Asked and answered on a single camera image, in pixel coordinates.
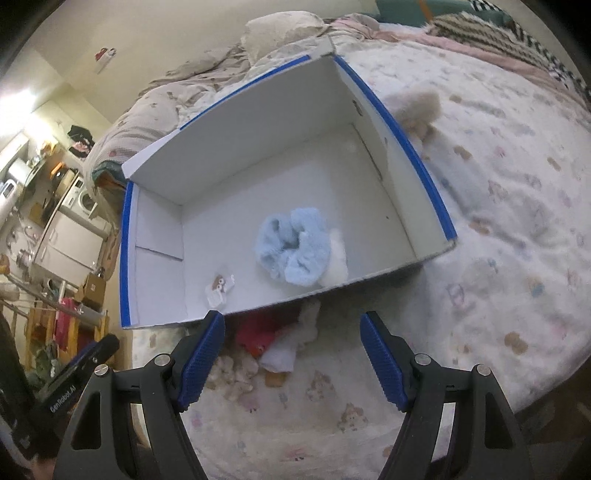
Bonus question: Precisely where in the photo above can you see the light blue fluffy sock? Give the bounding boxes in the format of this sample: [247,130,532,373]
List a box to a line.
[254,208,332,287]

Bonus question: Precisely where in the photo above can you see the black white striped cloth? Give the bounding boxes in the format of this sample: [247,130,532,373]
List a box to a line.
[470,1,590,101]

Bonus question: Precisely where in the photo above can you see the beige crumpled duvet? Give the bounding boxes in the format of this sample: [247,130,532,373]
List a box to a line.
[85,43,260,186]

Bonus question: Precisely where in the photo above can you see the cream fluffy plush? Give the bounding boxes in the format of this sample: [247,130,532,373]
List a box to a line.
[384,88,441,140]

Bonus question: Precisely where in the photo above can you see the white box blue tape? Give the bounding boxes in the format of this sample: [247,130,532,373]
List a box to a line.
[119,54,457,328]

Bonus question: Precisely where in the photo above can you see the white washing machine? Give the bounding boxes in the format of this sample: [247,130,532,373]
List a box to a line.
[59,176,96,224]

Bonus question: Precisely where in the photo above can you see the beige pillow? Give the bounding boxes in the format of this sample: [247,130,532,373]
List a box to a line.
[240,11,329,64]

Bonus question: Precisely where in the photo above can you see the brown knitted blanket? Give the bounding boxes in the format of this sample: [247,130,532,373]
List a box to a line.
[426,12,549,70]

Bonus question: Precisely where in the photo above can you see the teal headboard cushion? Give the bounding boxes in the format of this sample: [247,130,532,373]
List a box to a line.
[376,0,513,27]

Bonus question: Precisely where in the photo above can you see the cream ruffled scrunchie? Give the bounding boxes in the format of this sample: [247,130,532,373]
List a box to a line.
[205,353,259,402]

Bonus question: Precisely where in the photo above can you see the cardboard box on floor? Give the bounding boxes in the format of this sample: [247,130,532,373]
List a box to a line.
[74,273,106,311]

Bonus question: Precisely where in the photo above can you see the pink rubber duck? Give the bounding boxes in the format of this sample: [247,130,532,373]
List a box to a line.
[235,310,297,359]

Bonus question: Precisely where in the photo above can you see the white fluffy sock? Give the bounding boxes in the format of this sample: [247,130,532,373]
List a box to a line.
[318,228,349,288]

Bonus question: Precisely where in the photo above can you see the white cloth piece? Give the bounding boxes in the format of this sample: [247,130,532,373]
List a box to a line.
[259,299,322,373]

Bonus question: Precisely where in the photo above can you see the white patterned fleece blanket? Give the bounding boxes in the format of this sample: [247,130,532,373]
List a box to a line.
[183,32,590,479]

